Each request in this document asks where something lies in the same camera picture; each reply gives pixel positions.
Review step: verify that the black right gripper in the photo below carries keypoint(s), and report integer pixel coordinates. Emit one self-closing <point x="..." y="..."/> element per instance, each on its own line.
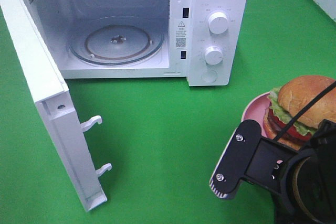
<point x="305" y="180"/>

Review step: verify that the burger with lettuce and tomato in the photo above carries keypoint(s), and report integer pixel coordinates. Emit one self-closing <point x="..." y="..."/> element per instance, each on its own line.
<point x="286" y="101"/>

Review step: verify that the round white door release button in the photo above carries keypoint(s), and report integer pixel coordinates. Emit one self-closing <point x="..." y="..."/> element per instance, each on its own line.
<point x="209" y="76"/>

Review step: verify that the white microwave door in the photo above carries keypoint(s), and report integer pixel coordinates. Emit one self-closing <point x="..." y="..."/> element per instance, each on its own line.
<point x="52" y="99"/>

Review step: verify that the pink round plate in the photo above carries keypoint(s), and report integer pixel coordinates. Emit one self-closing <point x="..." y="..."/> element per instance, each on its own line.
<point x="256" y="109"/>

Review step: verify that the lower white timer knob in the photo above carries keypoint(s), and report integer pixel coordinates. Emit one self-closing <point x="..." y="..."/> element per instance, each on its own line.
<point x="213" y="55"/>

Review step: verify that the upper white power knob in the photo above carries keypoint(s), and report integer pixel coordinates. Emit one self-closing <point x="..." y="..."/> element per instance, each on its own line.
<point x="218" y="22"/>

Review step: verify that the green table cloth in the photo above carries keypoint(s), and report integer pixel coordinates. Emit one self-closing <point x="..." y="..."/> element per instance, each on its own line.
<point x="162" y="137"/>

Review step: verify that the white microwave oven body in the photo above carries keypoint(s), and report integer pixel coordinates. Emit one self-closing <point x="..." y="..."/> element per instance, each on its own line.
<point x="181" y="55"/>

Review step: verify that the glass microwave turntable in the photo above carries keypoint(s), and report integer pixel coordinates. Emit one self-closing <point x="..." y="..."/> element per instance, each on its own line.
<point x="118" y="40"/>

